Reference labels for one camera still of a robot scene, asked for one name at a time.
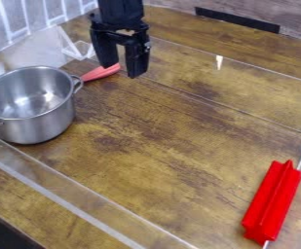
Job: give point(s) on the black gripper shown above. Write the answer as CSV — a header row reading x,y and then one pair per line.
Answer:
x,y
124,30

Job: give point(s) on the silver metal pot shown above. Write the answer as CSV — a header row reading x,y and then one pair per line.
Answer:
x,y
36,103

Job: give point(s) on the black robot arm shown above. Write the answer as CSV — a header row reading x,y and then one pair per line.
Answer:
x,y
116,7

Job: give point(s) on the clear acrylic triangle stand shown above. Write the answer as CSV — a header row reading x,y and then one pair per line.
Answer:
x,y
78,50

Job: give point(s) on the red plastic bracket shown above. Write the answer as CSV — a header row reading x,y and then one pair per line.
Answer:
x,y
269,206

